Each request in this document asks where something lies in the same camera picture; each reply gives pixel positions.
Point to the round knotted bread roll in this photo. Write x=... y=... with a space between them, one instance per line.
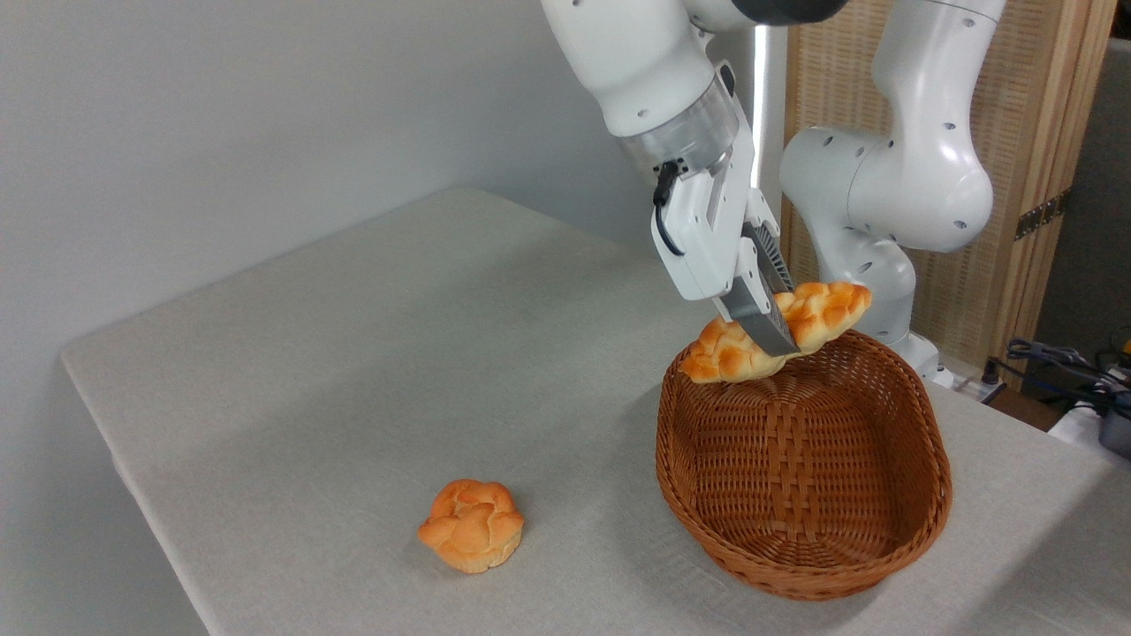
x=473 y=526

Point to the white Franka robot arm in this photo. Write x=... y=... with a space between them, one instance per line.
x=636 y=53

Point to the brown wicker oval basket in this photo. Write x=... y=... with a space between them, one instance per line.
x=795 y=459

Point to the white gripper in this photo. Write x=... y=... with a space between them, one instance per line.
x=702 y=238

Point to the metal screen hinge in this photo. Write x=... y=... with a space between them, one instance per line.
x=1041 y=215

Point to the grey tablecloth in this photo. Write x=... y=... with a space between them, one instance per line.
x=292 y=371

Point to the long braided bread loaf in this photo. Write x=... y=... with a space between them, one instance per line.
x=729 y=353

